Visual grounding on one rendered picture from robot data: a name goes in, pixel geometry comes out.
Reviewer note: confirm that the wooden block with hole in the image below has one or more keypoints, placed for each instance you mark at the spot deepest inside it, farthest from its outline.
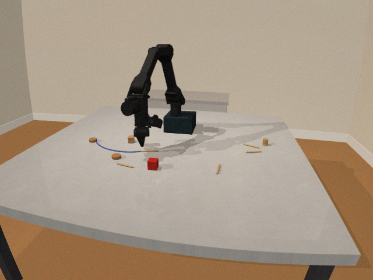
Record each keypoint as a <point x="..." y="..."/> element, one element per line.
<point x="131" y="139"/>

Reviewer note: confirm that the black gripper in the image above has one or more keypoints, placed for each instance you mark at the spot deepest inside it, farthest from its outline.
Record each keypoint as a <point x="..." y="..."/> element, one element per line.
<point x="141" y="131"/>

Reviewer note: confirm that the red cube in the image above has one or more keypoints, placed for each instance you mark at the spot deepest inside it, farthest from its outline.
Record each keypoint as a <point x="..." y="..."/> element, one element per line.
<point x="153" y="164"/>

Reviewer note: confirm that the brown wooden disc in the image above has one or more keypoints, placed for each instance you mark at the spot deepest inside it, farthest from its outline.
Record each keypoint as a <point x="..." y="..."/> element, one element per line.
<point x="116" y="156"/>

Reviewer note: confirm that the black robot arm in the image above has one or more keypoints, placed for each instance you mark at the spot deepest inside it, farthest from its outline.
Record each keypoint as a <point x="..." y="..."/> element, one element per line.
<point x="137" y="97"/>

